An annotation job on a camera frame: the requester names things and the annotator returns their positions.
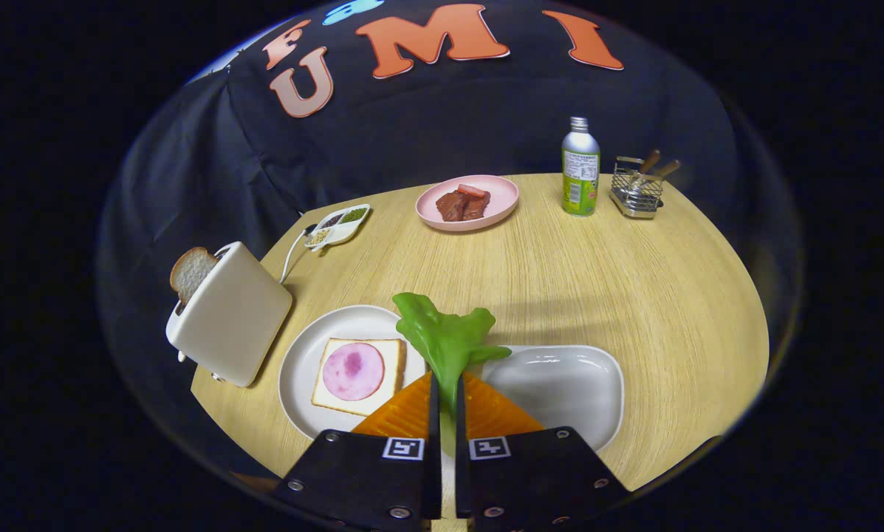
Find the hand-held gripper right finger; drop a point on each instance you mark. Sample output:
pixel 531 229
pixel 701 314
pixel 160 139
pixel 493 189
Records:
pixel 461 480

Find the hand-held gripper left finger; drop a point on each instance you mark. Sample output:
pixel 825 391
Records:
pixel 435 473

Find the green lettuce leaf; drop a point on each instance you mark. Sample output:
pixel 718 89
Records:
pixel 449 340

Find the brown crust bread slice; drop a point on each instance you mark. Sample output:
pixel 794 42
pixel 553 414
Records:
pixel 190 272

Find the square white bread slice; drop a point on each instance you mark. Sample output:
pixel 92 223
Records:
pixel 393 355

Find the pink ham slice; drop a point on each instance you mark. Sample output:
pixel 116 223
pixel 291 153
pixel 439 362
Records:
pixel 353 373

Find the oblong white plate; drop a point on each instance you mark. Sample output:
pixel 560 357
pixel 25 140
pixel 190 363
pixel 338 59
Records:
pixel 567 391

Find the round white plate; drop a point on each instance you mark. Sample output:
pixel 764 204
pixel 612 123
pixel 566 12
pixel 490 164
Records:
pixel 301 369

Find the white toaster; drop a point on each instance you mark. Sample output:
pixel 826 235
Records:
pixel 235 318

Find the divided white bean dish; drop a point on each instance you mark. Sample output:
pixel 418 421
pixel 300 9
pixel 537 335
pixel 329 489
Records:
pixel 342 233

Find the brown meat pieces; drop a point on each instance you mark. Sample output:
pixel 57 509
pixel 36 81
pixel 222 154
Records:
pixel 456 207

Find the pink plate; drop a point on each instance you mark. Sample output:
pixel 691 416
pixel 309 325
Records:
pixel 502 199

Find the red sausage slice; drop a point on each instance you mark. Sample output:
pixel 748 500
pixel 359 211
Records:
pixel 471 190

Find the green label drink bottle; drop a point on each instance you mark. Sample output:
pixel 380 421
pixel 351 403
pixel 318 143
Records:
pixel 580 177

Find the black backdrop cloth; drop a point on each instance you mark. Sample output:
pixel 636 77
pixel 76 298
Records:
pixel 449 125

